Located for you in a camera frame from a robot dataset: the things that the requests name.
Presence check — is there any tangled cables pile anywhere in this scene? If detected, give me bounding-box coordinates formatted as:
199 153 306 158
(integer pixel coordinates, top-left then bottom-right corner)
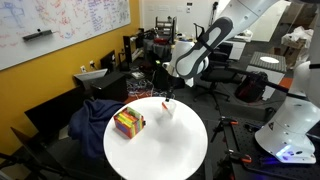
125 78 168 99

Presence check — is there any crumpled white plastic sheet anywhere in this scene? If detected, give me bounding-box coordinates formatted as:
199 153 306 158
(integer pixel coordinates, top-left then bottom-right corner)
280 25 316 68

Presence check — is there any black whiteboard eraser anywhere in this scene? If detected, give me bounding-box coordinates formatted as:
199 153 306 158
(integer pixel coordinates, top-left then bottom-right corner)
22 29 54 42

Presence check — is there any black tripod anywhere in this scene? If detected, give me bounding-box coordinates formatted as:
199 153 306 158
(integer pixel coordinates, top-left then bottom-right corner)
0 126 71 180

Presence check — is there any clear plastic cup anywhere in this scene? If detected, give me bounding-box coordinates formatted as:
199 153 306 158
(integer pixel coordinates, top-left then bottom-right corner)
160 99 178 122

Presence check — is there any black office chair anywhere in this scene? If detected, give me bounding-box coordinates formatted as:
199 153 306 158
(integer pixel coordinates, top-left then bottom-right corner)
193 49 242 103

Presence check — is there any silver grey monitor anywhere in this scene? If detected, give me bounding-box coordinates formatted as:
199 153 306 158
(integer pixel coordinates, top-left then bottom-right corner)
73 68 109 91

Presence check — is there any black computer case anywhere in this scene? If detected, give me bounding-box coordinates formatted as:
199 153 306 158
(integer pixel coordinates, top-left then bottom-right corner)
90 71 129 103

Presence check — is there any colourful book box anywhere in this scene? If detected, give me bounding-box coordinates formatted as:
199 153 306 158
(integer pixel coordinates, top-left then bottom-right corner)
113 106 147 139

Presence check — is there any black orange bar clamp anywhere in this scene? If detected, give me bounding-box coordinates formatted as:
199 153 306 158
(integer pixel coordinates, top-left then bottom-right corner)
210 116 240 144
214 149 253 180

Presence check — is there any black tower computer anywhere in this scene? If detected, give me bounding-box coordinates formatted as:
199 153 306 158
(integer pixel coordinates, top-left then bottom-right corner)
122 34 134 64

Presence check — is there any black perforated breadboard table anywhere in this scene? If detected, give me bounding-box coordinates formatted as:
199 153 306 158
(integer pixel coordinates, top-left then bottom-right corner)
221 116 320 180

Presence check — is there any grey table with white disc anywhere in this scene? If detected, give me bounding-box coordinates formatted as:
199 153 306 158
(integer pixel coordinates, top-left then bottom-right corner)
249 50 288 74

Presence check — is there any black flat panel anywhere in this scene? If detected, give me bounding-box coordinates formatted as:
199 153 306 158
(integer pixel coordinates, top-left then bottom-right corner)
24 84 86 134

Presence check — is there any small black monitor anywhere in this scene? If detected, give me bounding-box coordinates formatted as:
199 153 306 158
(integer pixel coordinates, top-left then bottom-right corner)
99 49 117 73

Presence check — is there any black red bag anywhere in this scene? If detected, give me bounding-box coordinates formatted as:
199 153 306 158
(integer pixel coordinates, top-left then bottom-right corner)
234 70 269 104

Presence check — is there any dark blue blanket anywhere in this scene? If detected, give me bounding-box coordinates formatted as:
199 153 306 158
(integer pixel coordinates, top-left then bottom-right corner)
68 98 126 159

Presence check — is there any whiteboard with writing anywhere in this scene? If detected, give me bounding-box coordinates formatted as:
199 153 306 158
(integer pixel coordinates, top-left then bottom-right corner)
0 0 132 72

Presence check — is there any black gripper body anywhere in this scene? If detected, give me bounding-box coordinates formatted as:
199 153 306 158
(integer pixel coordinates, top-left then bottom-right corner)
166 75 178 90

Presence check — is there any black metal rack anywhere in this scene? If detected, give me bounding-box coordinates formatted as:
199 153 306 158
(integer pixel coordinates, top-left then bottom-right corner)
154 15 178 44

